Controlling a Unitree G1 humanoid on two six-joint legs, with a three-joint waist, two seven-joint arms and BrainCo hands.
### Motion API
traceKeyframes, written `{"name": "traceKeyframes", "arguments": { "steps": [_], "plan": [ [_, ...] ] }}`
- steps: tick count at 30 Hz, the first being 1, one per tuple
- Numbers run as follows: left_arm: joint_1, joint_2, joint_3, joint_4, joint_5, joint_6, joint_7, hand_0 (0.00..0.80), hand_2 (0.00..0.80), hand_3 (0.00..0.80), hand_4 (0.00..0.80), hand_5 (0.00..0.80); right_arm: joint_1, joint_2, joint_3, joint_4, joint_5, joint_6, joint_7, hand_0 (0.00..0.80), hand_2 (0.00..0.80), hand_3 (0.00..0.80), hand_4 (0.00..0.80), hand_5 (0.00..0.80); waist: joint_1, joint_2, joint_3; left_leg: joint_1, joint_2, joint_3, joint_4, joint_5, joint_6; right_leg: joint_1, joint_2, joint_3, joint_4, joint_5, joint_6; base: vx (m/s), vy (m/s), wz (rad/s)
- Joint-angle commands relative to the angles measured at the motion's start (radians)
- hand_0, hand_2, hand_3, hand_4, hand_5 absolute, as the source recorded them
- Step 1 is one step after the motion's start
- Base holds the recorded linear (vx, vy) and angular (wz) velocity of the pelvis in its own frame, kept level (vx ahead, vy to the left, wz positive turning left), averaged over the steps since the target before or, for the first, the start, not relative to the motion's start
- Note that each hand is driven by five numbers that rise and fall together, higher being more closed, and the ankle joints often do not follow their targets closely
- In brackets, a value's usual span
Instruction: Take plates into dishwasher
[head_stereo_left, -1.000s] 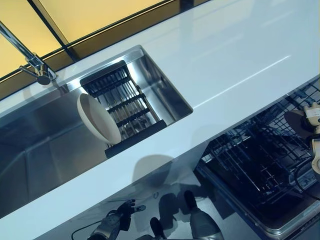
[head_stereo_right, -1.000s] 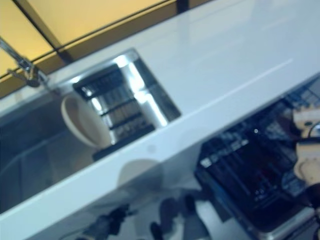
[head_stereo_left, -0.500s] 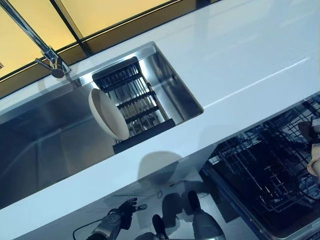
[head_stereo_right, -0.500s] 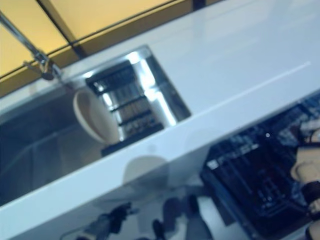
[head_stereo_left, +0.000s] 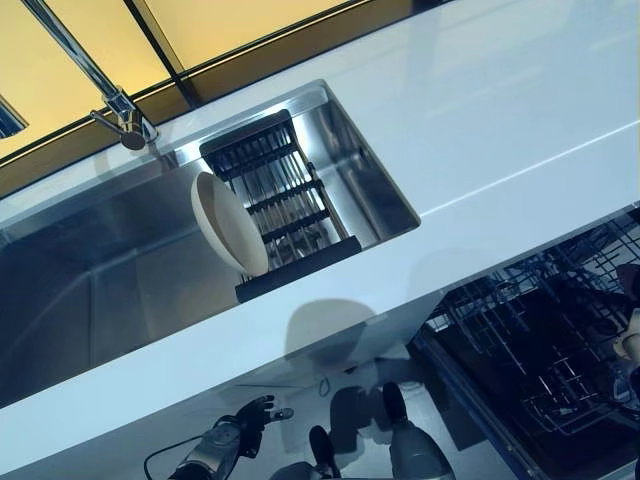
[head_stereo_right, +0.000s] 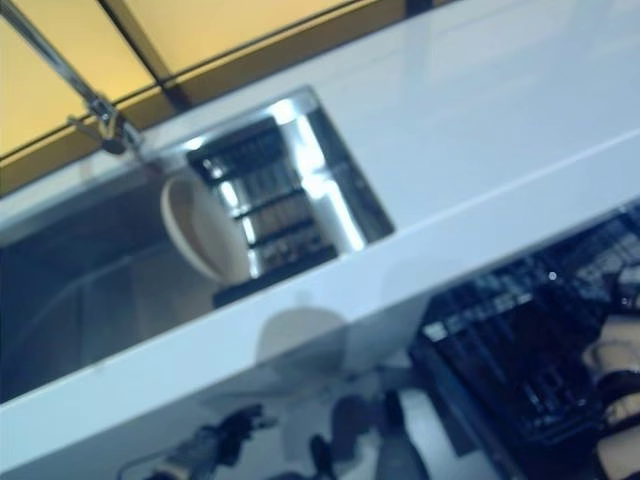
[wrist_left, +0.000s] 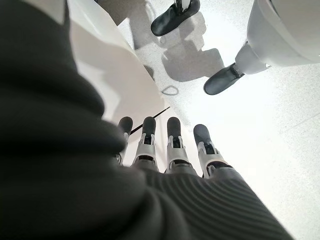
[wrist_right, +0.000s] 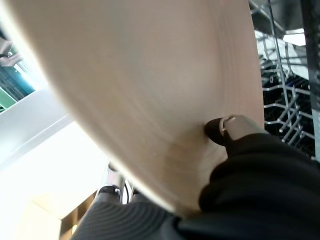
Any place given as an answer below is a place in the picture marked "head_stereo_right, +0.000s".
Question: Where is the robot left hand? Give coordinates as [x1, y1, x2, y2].
[197, 403, 280, 455]

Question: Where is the cream ceramic plate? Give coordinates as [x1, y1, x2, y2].
[159, 174, 252, 282]

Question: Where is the white cabinet door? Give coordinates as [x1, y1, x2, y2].
[124, 324, 426, 480]

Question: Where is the stainless steel sink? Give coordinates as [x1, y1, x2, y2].
[0, 84, 397, 407]

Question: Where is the black sink dish rack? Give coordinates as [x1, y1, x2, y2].
[185, 118, 342, 302]

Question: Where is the chrome pull-down faucet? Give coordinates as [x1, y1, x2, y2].
[0, 0, 152, 162]

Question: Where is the black wire dishwasher rack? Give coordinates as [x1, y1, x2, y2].
[409, 199, 640, 459]

